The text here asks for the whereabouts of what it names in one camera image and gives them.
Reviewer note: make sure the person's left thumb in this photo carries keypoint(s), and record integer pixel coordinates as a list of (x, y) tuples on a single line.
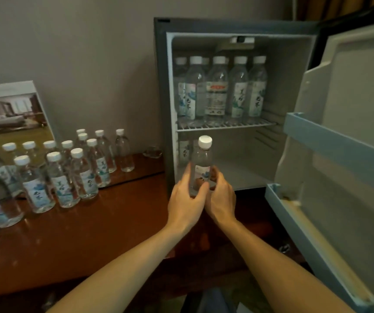
[(203, 193)]

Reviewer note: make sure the person's right forearm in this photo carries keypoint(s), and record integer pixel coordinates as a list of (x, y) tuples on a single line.
[(271, 270)]

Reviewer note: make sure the clear glass ashtray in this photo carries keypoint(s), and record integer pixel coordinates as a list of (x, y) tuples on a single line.
[(152, 153)]

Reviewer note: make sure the brown curtain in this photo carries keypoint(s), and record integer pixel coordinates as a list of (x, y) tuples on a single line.
[(337, 4)]

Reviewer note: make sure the blue print water bottle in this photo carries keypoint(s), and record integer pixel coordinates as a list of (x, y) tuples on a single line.
[(184, 151)]

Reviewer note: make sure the standing room photo card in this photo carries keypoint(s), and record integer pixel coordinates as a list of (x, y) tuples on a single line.
[(10, 110)]

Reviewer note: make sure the white fridge light housing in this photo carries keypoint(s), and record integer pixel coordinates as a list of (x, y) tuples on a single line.
[(241, 40)]

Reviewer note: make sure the person's left forearm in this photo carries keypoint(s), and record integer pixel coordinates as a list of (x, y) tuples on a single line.
[(125, 270)]

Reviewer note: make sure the light blue door shelf rail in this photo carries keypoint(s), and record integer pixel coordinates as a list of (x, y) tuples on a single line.
[(304, 234), (337, 146)]

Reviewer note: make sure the row of blue label bottles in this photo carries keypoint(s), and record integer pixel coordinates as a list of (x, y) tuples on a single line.
[(239, 91)]

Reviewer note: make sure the person's left hand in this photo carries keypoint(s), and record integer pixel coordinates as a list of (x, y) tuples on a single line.
[(182, 205)]

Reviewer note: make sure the cluster of plastic bottles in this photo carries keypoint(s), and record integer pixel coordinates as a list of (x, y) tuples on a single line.
[(59, 179)]

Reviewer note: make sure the person's right hand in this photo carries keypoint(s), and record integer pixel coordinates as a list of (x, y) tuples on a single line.
[(222, 203)]

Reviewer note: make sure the person's dark blue trousers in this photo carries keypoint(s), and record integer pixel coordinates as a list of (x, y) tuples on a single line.
[(213, 301)]

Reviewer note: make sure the red label water bottle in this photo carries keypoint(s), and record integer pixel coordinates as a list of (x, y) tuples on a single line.
[(217, 94)]

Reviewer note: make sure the white fridge door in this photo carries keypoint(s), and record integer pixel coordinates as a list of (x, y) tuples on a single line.
[(353, 94)]

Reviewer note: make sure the small white cap water bottle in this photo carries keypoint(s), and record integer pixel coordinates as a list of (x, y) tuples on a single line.
[(203, 156)]

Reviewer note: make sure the grey mini fridge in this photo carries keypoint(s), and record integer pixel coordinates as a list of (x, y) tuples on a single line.
[(161, 94)]

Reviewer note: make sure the person's right thumb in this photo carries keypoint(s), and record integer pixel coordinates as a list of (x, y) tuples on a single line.
[(209, 198)]

